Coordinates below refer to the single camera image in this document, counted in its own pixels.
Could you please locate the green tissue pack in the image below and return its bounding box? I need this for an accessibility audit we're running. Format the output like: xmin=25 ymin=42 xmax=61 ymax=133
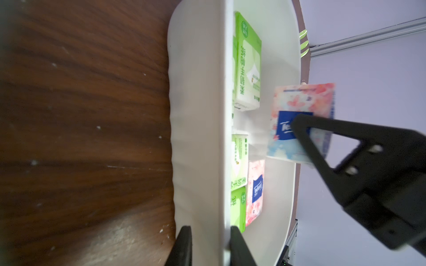
xmin=231 ymin=134 xmax=249 ymax=191
xmin=234 ymin=12 xmax=262 ymax=111
xmin=230 ymin=186 xmax=246 ymax=233

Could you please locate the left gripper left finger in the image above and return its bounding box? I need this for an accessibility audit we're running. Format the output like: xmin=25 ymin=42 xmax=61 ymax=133
xmin=165 ymin=226 xmax=193 ymax=266

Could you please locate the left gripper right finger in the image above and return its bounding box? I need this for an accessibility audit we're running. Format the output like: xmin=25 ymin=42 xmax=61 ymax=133
xmin=230 ymin=226 xmax=257 ymax=266

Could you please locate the white storage box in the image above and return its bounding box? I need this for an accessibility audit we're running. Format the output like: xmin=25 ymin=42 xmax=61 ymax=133
xmin=168 ymin=1 xmax=301 ymax=266

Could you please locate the pink tissue pack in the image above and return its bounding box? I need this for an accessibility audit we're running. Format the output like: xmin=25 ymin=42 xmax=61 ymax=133
xmin=246 ymin=160 xmax=265 ymax=227
xmin=266 ymin=83 xmax=336 ymax=164

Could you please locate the green toy rake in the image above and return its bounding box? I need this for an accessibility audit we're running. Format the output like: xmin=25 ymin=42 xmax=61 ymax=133
xmin=300 ymin=29 xmax=310 ymax=58

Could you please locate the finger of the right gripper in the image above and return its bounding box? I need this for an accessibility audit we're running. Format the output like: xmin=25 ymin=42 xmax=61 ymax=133
xmin=308 ymin=118 xmax=426 ymax=254

